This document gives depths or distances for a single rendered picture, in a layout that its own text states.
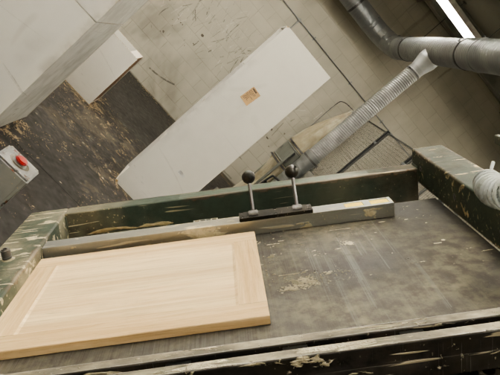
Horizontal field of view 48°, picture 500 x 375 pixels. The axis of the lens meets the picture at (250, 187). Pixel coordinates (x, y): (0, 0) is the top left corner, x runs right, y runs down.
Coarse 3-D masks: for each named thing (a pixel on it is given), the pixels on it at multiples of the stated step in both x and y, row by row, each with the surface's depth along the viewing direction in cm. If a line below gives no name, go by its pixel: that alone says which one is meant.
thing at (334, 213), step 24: (288, 216) 151; (312, 216) 151; (336, 216) 151; (360, 216) 152; (384, 216) 152; (72, 240) 152; (96, 240) 150; (120, 240) 150; (144, 240) 150; (168, 240) 150
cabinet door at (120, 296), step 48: (192, 240) 147; (240, 240) 144; (48, 288) 131; (96, 288) 128; (144, 288) 125; (192, 288) 122; (240, 288) 119; (0, 336) 111; (48, 336) 109; (96, 336) 107; (144, 336) 107
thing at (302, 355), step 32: (416, 320) 90; (448, 320) 89; (480, 320) 89; (192, 352) 89; (224, 352) 88; (256, 352) 88; (288, 352) 86; (320, 352) 85; (352, 352) 85; (384, 352) 85; (416, 352) 86; (448, 352) 86; (480, 352) 86
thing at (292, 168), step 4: (292, 164) 154; (288, 168) 153; (292, 168) 153; (296, 168) 154; (288, 172) 153; (292, 172) 153; (296, 172) 153; (288, 176) 154; (292, 176) 154; (292, 180) 154; (292, 184) 154; (292, 188) 154; (296, 192) 153; (296, 196) 153; (296, 200) 153; (296, 204) 152; (300, 204) 152; (292, 208) 152; (296, 208) 151; (300, 208) 152
